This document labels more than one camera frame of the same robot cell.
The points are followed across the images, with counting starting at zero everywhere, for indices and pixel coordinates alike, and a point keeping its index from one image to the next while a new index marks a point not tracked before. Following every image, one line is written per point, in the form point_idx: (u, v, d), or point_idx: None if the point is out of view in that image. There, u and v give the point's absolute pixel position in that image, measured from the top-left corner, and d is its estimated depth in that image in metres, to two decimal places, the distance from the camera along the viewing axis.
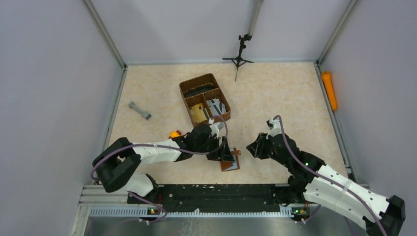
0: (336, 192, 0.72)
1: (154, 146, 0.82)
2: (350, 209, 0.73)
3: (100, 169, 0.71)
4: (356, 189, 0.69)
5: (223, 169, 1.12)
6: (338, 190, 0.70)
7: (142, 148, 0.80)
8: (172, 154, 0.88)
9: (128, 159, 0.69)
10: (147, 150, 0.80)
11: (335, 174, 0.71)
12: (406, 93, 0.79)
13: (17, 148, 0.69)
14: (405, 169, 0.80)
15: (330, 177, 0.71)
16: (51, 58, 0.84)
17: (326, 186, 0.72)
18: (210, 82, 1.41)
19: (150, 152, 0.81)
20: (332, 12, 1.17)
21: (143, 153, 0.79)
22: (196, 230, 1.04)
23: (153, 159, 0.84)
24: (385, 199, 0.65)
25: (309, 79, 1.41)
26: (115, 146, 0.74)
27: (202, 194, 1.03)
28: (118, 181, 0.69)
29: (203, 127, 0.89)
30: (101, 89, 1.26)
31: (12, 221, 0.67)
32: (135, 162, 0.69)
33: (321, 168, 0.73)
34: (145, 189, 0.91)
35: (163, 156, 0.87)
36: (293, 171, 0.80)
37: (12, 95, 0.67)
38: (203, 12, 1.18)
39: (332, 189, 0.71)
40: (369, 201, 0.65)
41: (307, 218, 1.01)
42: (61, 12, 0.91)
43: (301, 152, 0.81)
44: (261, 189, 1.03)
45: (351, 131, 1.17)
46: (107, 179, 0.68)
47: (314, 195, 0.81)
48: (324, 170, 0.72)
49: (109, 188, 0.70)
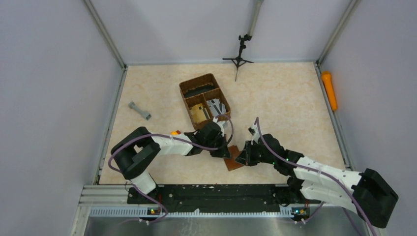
0: (315, 179, 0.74)
1: (170, 138, 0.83)
2: (341, 195, 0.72)
3: (118, 157, 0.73)
4: (330, 170, 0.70)
5: (229, 169, 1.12)
6: (314, 175, 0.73)
7: (160, 138, 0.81)
8: (185, 148, 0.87)
9: (149, 146, 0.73)
10: (164, 141, 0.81)
11: (312, 162, 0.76)
12: (406, 94, 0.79)
13: (16, 148, 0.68)
14: (406, 169, 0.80)
15: (307, 165, 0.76)
16: (50, 58, 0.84)
17: (306, 174, 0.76)
18: (210, 82, 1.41)
19: (166, 142, 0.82)
20: (332, 12, 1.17)
21: (161, 142, 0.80)
22: (196, 230, 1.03)
23: (168, 150, 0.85)
24: (358, 174, 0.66)
25: (309, 79, 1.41)
26: (133, 134, 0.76)
27: (202, 194, 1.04)
28: (137, 168, 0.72)
29: (214, 124, 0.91)
30: (101, 89, 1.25)
31: (12, 221, 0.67)
32: (155, 150, 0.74)
33: (301, 160, 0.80)
34: (149, 187, 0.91)
35: (176, 149, 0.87)
36: (278, 167, 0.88)
37: (11, 94, 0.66)
38: (203, 12, 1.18)
39: (311, 176, 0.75)
40: (342, 178, 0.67)
41: (307, 218, 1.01)
42: (61, 12, 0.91)
43: (285, 150, 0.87)
44: (261, 189, 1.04)
45: (351, 131, 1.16)
46: (127, 165, 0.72)
47: (310, 191, 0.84)
48: (302, 161, 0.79)
49: (129, 175, 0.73)
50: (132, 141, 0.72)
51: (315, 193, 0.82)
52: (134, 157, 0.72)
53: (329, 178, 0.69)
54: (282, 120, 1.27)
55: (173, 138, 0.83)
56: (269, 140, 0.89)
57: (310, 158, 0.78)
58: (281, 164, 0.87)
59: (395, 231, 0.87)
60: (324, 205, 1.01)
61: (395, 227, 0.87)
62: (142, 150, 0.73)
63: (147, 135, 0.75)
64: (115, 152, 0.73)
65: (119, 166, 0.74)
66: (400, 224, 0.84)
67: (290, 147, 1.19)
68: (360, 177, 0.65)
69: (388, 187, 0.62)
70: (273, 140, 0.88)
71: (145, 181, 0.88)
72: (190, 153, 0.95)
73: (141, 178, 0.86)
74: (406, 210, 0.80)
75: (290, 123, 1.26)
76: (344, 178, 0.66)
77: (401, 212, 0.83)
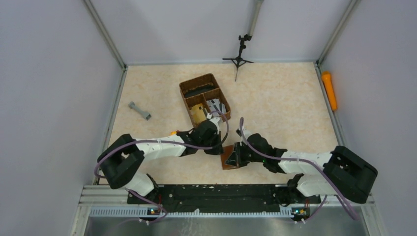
0: (298, 167, 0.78)
1: (158, 142, 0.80)
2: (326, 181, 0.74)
3: (104, 166, 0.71)
4: (306, 155, 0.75)
5: (224, 168, 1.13)
6: (294, 162, 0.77)
7: (146, 145, 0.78)
8: (177, 149, 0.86)
9: (132, 155, 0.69)
10: (151, 146, 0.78)
11: (291, 152, 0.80)
12: (406, 93, 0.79)
13: (16, 148, 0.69)
14: (406, 169, 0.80)
15: (288, 156, 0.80)
16: (49, 58, 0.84)
17: (291, 165, 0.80)
18: (210, 83, 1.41)
19: (154, 148, 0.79)
20: (332, 12, 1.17)
21: (147, 149, 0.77)
22: (196, 230, 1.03)
23: (158, 154, 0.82)
24: (329, 152, 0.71)
25: (309, 80, 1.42)
26: (118, 142, 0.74)
27: (202, 194, 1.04)
28: (123, 177, 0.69)
29: (209, 123, 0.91)
30: (101, 89, 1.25)
31: (12, 221, 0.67)
32: (138, 159, 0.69)
33: (284, 153, 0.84)
34: (146, 189, 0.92)
35: (166, 152, 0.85)
36: (267, 164, 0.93)
37: (10, 94, 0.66)
38: (203, 12, 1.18)
39: (293, 165, 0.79)
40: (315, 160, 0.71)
41: (308, 218, 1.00)
42: (60, 13, 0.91)
43: (273, 149, 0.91)
44: (261, 189, 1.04)
45: (351, 131, 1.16)
46: (113, 175, 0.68)
47: (305, 186, 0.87)
48: (285, 154, 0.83)
49: (114, 185, 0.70)
50: (120, 149, 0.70)
51: (310, 188, 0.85)
52: (118, 166, 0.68)
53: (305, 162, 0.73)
54: (282, 120, 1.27)
55: (161, 142, 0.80)
56: (255, 141, 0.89)
57: (291, 149, 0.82)
58: (269, 162, 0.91)
59: (395, 231, 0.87)
60: (324, 205, 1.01)
61: (395, 227, 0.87)
62: (125, 160, 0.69)
63: (132, 143, 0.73)
64: (101, 161, 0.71)
65: (104, 176, 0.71)
66: (401, 225, 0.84)
67: (289, 146, 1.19)
68: (331, 155, 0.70)
69: (361, 161, 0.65)
70: (260, 140, 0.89)
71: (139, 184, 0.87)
72: (185, 153, 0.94)
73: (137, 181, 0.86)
74: (407, 211, 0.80)
75: (290, 124, 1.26)
76: (317, 160, 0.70)
77: (402, 212, 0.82)
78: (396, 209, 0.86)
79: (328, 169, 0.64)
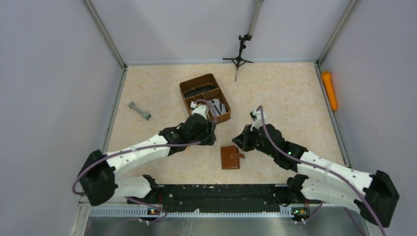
0: (320, 176, 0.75)
1: (133, 151, 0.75)
2: (343, 195, 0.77)
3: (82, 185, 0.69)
4: (339, 169, 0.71)
5: (223, 168, 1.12)
6: (321, 172, 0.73)
7: (118, 158, 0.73)
8: (160, 151, 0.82)
9: (102, 173, 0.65)
10: (123, 159, 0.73)
11: (317, 158, 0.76)
12: (406, 92, 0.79)
13: (16, 147, 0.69)
14: (406, 169, 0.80)
15: (312, 162, 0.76)
16: (49, 58, 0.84)
17: (311, 170, 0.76)
18: (210, 83, 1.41)
19: (128, 159, 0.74)
20: (332, 13, 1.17)
21: (121, 162, 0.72)
22: (196, 230, 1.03)
23: (137, 162, 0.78)
24: (369, 175, 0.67)
25: (309, 80, 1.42)
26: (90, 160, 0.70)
27: (202, 194, 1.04)
28: (100, 195, 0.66)
29: (197, 117, 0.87)
30: (101, 89, 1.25)
31: (12, 221, 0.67)
32: (107, 177, 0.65)
33: (304, 154, 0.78)
34: (143, 191, 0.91)
35: (148, 157, 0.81)
36: (278, 161, 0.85)
37: (11, 93, 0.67)
38: (203, 12, 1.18)
39: (317, 173, 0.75)
40: (352, 179, 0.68)
41: (307, 218, 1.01)
42: (61, 13, 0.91)
43: (286, 141, 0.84)
44: (261, 189, 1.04)
45: (351, 131, 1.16)
46: (91, 193, 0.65)
47: (310, 191, 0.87)
48: (307, 156, 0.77)
49: (96, 202, 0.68)
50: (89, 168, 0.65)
51: (315, 194, 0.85)
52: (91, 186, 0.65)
53: (338, 178, 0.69)
54: (282, 120, 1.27)
55: (137, 152, 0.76)
56: (271, 133, 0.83)
57: (314, 154, 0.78)
58: (282, 158, 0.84)
59: (395, 231, 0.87)
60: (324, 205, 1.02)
61: (395, 227, 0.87)
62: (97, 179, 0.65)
63: (102, 160, 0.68)
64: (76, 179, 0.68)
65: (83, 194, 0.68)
66: (401, 225, 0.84)
67: None
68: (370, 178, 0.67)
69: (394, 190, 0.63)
70: (275, 133, 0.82)
71: (134, 189, 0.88)
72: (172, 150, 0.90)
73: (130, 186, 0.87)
74: (406, 211, 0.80)
75: (290, 123, 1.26)
76: (354, 179, 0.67)
77: (402, 212, 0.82)
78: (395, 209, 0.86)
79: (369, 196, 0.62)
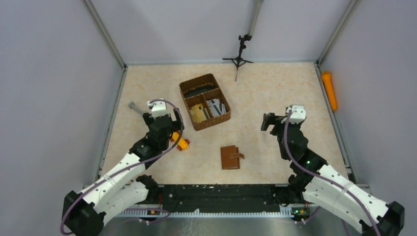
0: (335, 192, 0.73)
1: (107, 181, 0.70)
2: (348, 212, 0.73)
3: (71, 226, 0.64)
4: (355, 191, 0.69)
5: (223, 168, 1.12)
6: (337, 190, 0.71)
7: (94, 191, 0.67)
8: (136, 169, 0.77)
9: (83, 212, 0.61)
10: (100, 191, 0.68)
11: (336, 174, 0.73)
12: (406, 92, 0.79)
13: (16, 146, 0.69)
14: (406, 169, 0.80)
15: (331, 177, 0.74)
16: (49, 58, 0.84)
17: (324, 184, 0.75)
18: (210, 83, 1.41)
19: (105, 190, 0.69)
20: (332, 13, 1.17)
21: (98, 195, 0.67)
22: (196, 230, 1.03)
23: (118, 188, 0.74)
24: (385, 204, 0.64)
25: (309, 80, 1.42)
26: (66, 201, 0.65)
27: (202, 194, 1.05)
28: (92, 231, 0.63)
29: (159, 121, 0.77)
30: (101, 89, 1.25)
31: (13, 221, 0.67)
32: (89, 214, 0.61)
33: (323, 168, 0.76)
34: (141, 193, 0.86)
35: (126, 179, 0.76)
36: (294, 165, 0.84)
37: (11, 93, 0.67)
38: (203, 13, 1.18)
39: (332, 189, 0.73)
40: (368, 204, 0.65)
41: (307, 218, 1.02)
42: (61, 13, 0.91)
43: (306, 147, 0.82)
44: (261, 189, 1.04)
45: (351, 131, 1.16)
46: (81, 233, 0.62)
47: (313, 196, 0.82)
48: (325, 170, 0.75)
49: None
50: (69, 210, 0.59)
51: (317, 200, 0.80)
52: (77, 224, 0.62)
53: (353, 198, 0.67)
54: None
55: (112, 180, 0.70)
56: (297, 139, 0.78)
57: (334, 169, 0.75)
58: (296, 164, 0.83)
59: None
60: None
61: None
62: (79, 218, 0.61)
63: (77, 200, 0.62)
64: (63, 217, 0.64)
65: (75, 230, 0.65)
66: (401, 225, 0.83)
67: None
68: (386, 208, 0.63)
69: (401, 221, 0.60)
70: (302, 139, 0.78)
71: (129, 199, 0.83)
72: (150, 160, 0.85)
73: (130, 194, 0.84)
74: (407, 212, 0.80)
75: None
76: (370, 204, 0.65)
77: None
78: None
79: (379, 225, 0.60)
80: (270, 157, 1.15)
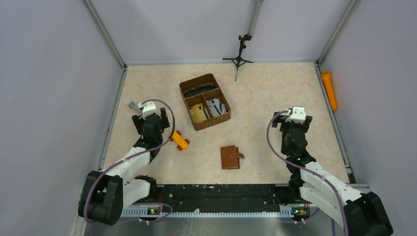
0: (318, 186, 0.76)
1: (125, 162, 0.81)
2: (335, 208, 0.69)
3: (90, 211, 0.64)
4: (334, 180, 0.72)
5: (223, 168, 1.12)
6: (316, 180, 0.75)
7: (115, 169, 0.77)
8: (143, 158, 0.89)
9: (110, 182, 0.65)
10: (120, 168, 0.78)
11: (319, 168, 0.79)
12: (406, 92, 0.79)
13: (16, 146, 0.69)
14: (407, 169, 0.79)
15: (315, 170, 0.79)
16: (49, 58, 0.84)
17: (310, 178, 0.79)
18: (210, 83, 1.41)
19: (124, 168, 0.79)
20: (332, 13, 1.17)
21: (119, 172, 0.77)
22: (196, 230, 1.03)
23: (132, 171, 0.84)
24: (360, 192, 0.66)
25: (309, 80, 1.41)
26: (88, 183, 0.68)
27: (202, 194, 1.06)
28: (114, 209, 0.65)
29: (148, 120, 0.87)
30: (101, 89, 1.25)
31: (12, 221, 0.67)
32: (118, 183, 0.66)
33: (310, 163, 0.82)
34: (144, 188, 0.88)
35: (136, 165, 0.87)
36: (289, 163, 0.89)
37: (11, 93, 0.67)
38: (203, 12, 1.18)
39: (314, 180, 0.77)
40: (342, 191, 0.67)
41: (307, 218, 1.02)
42: (61, 13, 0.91)
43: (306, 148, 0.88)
44: (261, 189, 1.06)
45: (351, 131, 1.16)
46: (106, 211, 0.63)
47: (308, 191, 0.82)
48: (312, 164, 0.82)
49: (111, 221, 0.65)
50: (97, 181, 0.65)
51: (312, 196, 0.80)
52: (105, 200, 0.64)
53: (329, 185, 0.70)
54: None
55: (128, 160, 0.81)
56: (297, 139, 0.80)
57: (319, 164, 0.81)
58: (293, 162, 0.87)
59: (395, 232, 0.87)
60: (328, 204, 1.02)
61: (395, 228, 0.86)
62: (107, 191, 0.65)
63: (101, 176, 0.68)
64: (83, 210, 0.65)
65: (96, 221, 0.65)
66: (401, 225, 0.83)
67: None
68: (360, 196, 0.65)
69: (385, 218, 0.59)
70: (302, 140, 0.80)
71: (136, 192, 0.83)
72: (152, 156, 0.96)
73: (138, 186, 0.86)
74: (407, 212, 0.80)
75: None
76: (344, 191, 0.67)
77: (402, 212, 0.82)
78: (394, 209, 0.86)
79: (348, 207, 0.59)
80: (270, 157, 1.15)
